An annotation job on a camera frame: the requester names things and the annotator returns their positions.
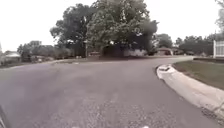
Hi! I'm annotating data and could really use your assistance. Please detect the pale concrete kerb strip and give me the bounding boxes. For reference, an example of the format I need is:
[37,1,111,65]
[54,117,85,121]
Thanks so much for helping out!
[155,63,224,122]

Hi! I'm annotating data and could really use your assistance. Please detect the large leafy tree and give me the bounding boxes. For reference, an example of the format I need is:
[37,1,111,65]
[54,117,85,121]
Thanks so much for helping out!
[85,0,160,58]

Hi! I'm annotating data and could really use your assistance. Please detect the row of distant trees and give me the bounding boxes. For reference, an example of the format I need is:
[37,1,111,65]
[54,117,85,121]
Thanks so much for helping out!
[174,33,216,57]

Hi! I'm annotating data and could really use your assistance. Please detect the white picket fence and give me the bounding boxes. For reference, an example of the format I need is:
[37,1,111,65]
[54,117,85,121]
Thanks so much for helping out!
[212,39,224,60]

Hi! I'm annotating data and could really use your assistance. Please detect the grey asphalt road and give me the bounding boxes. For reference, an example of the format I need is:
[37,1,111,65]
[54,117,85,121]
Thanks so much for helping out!
[0,55,224,128]

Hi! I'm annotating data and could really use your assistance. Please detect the low reddish building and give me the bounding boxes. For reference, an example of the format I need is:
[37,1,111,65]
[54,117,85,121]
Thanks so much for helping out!
[154,47,175,57]

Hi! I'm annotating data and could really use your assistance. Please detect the small round tree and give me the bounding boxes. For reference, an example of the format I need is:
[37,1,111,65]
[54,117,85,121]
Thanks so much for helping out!
[154,32,174,50]

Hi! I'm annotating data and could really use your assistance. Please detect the pale house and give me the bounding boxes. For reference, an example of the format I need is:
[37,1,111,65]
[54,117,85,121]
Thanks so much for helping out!
[0,49,23,66]

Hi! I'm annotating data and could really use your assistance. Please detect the grass lawn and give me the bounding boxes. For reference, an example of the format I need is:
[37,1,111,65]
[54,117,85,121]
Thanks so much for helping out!
[172,59,224,91]

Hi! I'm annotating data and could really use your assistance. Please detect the dark tall tree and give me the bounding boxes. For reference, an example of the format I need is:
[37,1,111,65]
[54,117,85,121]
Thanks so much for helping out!
[49,3,98,58]

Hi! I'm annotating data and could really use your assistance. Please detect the row of low trees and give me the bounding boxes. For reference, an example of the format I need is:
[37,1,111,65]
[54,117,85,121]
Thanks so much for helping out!
[16,40,73,63]

